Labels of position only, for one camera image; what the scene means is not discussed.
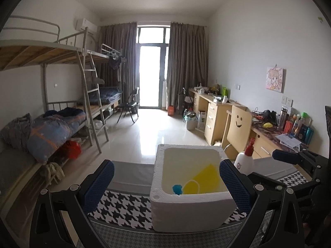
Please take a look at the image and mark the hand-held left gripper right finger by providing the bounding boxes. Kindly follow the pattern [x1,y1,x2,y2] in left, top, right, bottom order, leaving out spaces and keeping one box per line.
[219,159,311,248]

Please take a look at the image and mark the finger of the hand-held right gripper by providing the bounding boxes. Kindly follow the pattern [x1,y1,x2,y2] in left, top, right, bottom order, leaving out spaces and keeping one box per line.
[272,149,324,166]
[247,172,320,193]

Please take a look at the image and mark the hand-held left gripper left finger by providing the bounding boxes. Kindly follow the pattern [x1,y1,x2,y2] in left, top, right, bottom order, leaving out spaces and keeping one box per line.
[29,159,115,248]

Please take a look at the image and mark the white foam box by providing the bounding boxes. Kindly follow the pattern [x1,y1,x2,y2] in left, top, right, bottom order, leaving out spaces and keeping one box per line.
[150,144,236,233]

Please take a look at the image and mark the wooden desk with patterned top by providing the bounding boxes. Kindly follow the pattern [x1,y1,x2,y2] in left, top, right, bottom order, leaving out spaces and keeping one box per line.
[227,110,318,161]

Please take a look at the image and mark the white bottle with red cap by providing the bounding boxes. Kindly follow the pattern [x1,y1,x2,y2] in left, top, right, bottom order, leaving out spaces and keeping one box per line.
[234,138,259,176]

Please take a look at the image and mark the row of toiletry bottles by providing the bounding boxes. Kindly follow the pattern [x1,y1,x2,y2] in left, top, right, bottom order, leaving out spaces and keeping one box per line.
[277,105,315,145]

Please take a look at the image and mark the houndstooth tablecloth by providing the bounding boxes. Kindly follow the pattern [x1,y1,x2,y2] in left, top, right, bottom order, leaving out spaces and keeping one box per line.
[86,160,313,248]

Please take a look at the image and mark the red bag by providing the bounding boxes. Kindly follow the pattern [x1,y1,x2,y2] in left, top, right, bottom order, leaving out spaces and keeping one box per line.
[61,140,81,160]

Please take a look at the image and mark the beige cloth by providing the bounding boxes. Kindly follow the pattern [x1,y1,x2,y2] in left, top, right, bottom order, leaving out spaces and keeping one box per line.
[43,162,65,186]

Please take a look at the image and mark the wooden chair with smiley face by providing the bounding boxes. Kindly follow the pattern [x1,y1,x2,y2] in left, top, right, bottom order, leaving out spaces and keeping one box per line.
[221,105,253,158]

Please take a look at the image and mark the wooden desk with drawers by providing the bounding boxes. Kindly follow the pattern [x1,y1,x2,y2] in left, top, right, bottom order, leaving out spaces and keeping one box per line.
[189,88,247,145]

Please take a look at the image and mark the blue quilt with orange stripes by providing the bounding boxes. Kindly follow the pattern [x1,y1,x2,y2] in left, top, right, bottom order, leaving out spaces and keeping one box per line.
[27,107,87,164]

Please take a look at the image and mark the white trash bin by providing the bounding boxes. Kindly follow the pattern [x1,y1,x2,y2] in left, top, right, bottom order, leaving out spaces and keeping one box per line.
[186,111,198,130]

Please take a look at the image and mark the black folding chair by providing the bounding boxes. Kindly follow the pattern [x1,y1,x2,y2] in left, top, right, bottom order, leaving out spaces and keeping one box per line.
[117,87,140,124]

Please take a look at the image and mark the metal bunk bed with ladder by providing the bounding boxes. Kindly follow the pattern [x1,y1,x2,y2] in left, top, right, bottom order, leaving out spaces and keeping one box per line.
[0,15,109,186]

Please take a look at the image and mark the dark blue bedding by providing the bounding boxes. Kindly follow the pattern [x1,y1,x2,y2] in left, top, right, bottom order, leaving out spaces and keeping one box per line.
[100,86,123,102]

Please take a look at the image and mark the grey pillow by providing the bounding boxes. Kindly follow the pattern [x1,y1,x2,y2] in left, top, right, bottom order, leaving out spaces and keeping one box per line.
[0,114,34,153]

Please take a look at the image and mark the hanging dark clothes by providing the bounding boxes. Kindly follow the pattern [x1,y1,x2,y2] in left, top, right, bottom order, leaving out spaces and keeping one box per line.
[108,54,122,70]

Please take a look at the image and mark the glass balcony door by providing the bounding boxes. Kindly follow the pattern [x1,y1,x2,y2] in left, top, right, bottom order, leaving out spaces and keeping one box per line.
[136,26,171,108]

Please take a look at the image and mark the brown curtain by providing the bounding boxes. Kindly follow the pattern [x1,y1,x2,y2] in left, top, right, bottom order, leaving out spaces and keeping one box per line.
[98,22,138,104]
[167,22,209,109]

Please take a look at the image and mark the white air conditioner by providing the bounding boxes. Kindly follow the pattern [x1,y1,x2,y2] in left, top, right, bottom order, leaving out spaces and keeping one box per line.
[75,18,98,35]

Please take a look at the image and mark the pink cartoon wall picture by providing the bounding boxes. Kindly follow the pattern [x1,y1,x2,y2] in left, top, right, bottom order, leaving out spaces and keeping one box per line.
[266,67,285,93]

